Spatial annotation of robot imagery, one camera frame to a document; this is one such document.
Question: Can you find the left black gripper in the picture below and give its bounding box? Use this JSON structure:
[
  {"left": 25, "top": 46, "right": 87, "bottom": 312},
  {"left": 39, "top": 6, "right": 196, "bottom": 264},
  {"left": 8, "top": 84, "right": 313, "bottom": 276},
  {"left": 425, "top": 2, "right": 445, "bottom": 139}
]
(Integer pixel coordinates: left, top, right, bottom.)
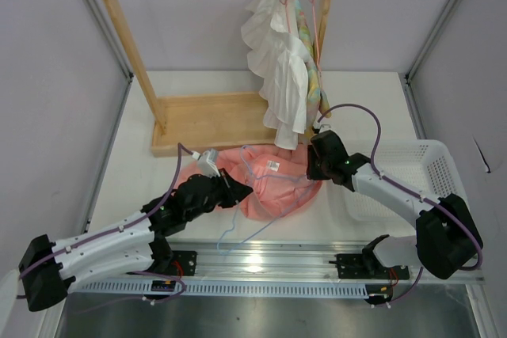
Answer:
[{"left": 185, "top": 168, "right": 252, "bottom": 222}]

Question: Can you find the blue wire hanger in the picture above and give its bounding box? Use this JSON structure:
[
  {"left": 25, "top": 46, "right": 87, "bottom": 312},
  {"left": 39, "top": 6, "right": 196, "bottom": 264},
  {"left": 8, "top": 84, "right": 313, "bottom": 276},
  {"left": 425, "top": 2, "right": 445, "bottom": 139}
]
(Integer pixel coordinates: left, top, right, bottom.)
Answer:
[{"left": 216, "top": 145, "right": 318, "bottom": 256}]

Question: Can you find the pink pleated skirt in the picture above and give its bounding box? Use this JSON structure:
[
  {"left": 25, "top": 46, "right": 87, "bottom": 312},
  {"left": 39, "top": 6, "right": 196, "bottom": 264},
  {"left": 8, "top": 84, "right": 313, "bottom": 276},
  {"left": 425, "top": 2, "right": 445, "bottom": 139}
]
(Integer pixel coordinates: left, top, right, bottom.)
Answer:
[{"left": 173, "top": 143, "right": 322, "bottom": 222}]

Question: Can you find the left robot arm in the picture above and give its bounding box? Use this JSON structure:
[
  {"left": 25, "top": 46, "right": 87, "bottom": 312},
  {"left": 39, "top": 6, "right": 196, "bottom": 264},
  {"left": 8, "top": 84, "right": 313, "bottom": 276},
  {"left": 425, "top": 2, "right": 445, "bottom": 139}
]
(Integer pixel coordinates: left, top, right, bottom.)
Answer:
[{"left": 18, "top": 169, "right": 253, "bottom": 312}]

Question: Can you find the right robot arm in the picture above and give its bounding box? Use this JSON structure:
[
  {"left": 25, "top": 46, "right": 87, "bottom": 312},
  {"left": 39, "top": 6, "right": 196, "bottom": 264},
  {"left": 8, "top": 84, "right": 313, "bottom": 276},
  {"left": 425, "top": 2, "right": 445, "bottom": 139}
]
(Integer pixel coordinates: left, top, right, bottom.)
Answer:
[{"left": 307, "top": 130, "right": 483, "bottom": 279}]

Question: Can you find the pink hanger with floral garment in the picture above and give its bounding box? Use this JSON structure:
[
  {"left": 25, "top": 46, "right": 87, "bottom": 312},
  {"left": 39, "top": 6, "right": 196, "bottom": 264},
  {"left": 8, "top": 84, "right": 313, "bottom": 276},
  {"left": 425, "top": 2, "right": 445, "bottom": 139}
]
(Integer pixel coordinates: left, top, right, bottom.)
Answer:
[{"left": 296, "top": 0, "right": 328, "bottom": 89}]

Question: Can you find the pastel floral garment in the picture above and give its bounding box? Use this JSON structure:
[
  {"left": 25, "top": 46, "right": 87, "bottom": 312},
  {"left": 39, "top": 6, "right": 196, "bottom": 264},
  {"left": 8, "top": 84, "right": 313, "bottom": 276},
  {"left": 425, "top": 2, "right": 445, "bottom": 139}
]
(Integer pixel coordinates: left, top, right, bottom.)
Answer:
[{"left": 298, "top": 15, "right": 330, "bottom": 139}]

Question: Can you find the wooden clothes rack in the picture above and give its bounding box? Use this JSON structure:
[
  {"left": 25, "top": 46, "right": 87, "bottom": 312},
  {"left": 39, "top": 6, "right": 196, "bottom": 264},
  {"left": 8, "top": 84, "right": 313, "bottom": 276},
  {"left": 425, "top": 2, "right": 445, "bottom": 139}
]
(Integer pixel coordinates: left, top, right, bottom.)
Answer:
[{"left": 102, "top": 0, "right": 332, "bottom": 158}]

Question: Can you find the white plastic basket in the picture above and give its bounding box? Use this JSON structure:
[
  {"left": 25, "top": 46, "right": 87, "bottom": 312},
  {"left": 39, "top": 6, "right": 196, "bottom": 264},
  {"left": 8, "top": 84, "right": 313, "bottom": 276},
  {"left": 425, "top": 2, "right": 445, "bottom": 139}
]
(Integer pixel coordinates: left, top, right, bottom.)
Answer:
[{"left": 342, "top": 140, "right": 467, "bottom": 222}]

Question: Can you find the white ruffled garment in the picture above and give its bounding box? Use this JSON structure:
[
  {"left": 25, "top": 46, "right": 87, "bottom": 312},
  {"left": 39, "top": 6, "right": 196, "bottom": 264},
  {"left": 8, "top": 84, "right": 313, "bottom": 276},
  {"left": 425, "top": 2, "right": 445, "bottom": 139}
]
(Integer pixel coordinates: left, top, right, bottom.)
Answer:
[{"left": 241, "top": 0, "right": 310, "bottom": 150}]

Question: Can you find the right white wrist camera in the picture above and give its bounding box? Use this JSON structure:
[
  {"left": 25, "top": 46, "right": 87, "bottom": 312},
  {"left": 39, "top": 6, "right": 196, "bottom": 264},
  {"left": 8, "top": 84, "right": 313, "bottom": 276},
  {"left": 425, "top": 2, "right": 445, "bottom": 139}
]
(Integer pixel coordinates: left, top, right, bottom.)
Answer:
[{"left": 311, "top": 124, "right": 332, "bottom": 135}]

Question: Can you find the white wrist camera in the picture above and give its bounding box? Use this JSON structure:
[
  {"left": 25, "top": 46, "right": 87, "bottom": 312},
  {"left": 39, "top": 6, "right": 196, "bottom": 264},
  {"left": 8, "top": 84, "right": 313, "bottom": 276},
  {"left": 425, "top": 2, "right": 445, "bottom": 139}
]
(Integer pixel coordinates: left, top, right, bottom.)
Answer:
[
  {"left": 192, "top": 149, "right": 220, "bottom": 177},
  {"left": 311, "top": 124, "right": 332, "bottom": 135}
]

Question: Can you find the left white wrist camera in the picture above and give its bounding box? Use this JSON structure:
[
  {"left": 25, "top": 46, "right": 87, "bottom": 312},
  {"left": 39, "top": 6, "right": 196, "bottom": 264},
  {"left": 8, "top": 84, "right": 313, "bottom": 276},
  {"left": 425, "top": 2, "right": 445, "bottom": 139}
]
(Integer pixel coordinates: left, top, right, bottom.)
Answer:
[{"left": 192, "top": 149, "right": 220, "bottom": 177}]

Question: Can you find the aluminium mounting rail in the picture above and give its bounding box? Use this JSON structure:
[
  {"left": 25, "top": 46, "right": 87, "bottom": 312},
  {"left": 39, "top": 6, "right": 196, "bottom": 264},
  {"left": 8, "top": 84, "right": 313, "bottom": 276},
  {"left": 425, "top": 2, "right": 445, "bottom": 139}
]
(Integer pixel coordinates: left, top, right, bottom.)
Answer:
[{"left": 71, "top": 237, "right": 486, "bottom": 286}]

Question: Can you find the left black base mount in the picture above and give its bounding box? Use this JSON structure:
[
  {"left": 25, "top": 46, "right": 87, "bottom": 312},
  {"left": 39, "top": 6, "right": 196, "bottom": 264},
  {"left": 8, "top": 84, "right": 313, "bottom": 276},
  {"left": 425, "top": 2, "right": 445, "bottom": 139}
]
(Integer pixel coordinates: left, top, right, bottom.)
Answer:
[{"left": 146, "top": 250, "right": 198, "bottom": 277}]

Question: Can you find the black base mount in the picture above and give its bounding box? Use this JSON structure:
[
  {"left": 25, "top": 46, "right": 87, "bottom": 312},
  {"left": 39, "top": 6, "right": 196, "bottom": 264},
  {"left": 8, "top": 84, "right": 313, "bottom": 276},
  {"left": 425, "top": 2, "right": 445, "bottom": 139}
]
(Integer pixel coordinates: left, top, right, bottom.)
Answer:
[
  {"left": 329, "top": 253, "right": 410, "bottom": 280},
  {"left": 146, "top": 250, "right": 198, "bottom": 277}
]

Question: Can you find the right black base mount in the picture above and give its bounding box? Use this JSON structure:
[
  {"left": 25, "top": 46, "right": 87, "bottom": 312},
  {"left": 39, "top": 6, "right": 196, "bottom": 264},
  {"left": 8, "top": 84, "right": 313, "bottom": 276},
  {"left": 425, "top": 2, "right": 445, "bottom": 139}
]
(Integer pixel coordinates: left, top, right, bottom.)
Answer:
[{"left": 329, "top": 253, "right": 410, "bottom": 280}]

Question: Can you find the slotted cable duct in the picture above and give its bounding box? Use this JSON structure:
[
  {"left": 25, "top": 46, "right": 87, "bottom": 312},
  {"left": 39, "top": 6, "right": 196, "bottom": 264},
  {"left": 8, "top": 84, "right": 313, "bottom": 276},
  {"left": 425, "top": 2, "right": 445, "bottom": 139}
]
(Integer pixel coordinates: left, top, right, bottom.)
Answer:
[{"left": 77, "top": 278, "right": 387, "bottom": 299}]

